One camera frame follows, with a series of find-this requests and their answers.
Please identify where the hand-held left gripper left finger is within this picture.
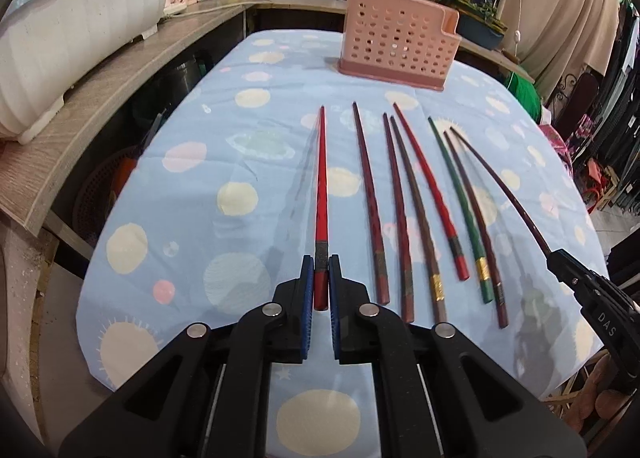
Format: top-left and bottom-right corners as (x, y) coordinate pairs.
(59, 254), (317, 458)

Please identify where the pink perforated utensil holder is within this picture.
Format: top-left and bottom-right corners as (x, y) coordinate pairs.
(337, 0), (461, 92)

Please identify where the white plastic tub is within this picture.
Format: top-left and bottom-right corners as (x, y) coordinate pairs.
(0, 0), (175, 145)

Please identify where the blue dotted tablecloth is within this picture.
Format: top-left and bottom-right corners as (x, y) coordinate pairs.
(75, 28), (613, 458)

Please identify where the red chopstick green band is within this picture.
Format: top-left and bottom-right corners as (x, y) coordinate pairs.
(393, 102), (471, 282)

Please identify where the green chopstick gold band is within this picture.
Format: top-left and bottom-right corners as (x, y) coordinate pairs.
(427, 116), (496, 305)

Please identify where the green bag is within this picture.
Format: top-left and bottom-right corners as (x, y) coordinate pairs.
(501, 69), (544, 125)

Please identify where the dark metal chair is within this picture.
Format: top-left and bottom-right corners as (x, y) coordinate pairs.
(554, 72), (602, 140)

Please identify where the wooden counter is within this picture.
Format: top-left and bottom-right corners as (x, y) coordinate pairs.
(0, 0), (536, 239)

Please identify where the white cord with switch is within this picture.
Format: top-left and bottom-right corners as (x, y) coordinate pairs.
(510, 0), (526, 62)

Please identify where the brown chopstick gold band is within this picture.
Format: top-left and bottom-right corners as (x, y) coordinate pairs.
(389, 115), (448, 326)

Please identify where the dark red chopstick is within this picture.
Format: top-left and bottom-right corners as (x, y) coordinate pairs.
(382, 112), (416, 324)
(351, 101), (391, 305)

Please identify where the person's right hand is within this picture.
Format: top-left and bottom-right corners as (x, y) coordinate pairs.
(565, 353), (640, 439)

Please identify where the dark purple chopstick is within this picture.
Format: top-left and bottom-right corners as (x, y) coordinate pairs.
(450, 126), (556, 259)

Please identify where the maroon chopstick gold band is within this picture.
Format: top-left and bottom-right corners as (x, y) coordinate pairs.
(443, 130), (510, 330)

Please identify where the beige curtain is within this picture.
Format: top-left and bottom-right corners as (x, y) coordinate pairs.
(495, 0), (623, 102)

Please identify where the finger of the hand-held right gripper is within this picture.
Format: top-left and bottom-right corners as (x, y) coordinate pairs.
(546, 248), (603, 301)

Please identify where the red chopstick grey band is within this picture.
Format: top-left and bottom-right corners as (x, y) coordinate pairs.
(313, 106), (331, 311)

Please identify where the pink floral cloth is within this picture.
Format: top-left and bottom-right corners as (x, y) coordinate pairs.
(540, 122), (577, 161)

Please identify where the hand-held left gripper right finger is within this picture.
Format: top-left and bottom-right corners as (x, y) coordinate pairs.
(327, 254), (586, 458)

